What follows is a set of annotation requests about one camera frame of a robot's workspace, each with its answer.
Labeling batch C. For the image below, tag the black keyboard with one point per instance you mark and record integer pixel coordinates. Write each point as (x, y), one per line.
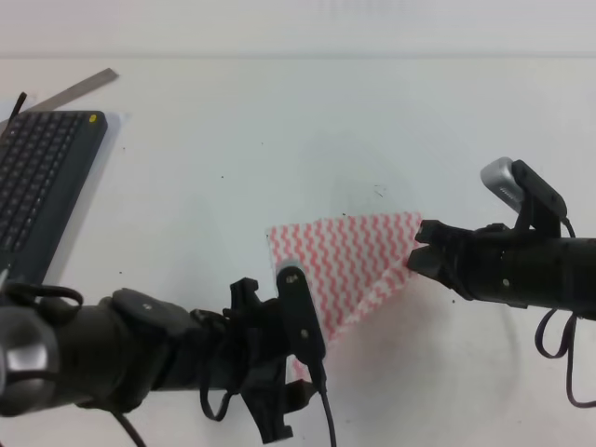
(45, 161)

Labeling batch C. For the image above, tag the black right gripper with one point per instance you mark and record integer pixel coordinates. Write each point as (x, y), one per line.
(469, 262)

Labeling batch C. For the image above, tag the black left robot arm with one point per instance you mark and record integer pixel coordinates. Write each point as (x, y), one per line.
(57, 351)

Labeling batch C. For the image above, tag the metal ruler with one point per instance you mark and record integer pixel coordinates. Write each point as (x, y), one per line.
(10, 94)

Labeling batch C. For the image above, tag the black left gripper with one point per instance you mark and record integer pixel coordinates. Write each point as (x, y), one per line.
(244, 351)

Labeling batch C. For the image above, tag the pink white wavy towel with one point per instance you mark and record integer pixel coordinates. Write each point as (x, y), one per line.
(353, 264)

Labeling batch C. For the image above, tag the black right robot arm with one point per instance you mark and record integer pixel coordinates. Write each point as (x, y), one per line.
(554, 273)

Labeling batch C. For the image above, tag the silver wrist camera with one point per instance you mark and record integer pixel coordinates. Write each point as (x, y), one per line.
(538, 205)
(299, 315)

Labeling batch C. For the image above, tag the black cable tie end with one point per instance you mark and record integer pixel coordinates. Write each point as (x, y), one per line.
(17, 107)

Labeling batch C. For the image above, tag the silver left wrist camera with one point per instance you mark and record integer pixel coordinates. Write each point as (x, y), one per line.
(299, 315)

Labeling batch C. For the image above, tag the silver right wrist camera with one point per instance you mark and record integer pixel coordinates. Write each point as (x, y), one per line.
(538, 205)

